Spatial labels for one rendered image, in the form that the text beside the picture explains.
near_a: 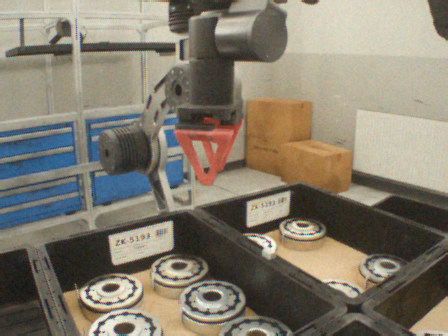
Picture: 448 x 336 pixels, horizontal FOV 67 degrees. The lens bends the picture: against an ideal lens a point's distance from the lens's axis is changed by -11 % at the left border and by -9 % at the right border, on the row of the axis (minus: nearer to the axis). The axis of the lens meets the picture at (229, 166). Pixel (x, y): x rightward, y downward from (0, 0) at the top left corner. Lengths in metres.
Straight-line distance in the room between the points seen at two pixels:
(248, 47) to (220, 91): 0.08
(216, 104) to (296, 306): 0.29
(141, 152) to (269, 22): 1.07
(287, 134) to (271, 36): 3.55
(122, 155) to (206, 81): 0.96
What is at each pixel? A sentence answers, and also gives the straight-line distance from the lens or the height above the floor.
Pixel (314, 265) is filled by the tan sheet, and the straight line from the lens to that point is 0.75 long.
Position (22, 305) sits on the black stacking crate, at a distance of 0.70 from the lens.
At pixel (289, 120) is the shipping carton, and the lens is 3.91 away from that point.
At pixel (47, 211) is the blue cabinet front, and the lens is 2.44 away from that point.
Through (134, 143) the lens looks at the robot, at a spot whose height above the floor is 0.92.
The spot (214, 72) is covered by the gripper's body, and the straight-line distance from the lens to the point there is 0.45.
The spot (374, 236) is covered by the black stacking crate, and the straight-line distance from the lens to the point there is 0.79.
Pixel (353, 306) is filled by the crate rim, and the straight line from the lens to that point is 0.48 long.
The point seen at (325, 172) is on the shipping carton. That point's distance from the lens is 3.49.
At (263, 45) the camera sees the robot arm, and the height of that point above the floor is 1.22.
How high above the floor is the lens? 1.21
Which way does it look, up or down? 16 degrees down
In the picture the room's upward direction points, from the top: straight up
